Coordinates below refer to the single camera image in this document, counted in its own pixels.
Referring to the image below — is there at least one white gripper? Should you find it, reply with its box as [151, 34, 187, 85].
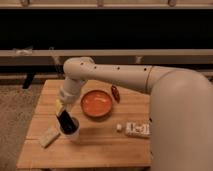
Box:
[55, 78, 85, 116]

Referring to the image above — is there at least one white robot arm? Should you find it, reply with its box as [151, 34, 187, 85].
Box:
[59, 57, 213, 171]

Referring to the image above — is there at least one white ceramic cup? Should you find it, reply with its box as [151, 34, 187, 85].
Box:
[60, 117, 80, 142]

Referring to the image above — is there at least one white rectangular block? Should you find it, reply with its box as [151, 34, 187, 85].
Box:
[39, 127, 60, 148]

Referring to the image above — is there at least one orange bowl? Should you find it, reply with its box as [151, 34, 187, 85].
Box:
[81, 90, 113, 118]

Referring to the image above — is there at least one dark red oblong object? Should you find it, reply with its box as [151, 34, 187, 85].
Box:
[111, 85, 120, 103]

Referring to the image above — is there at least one small white cube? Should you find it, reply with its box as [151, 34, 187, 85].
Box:
[116, 124, 122, 132]

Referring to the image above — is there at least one long metal rail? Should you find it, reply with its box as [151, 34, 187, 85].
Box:
[0, 49, 213, 66]

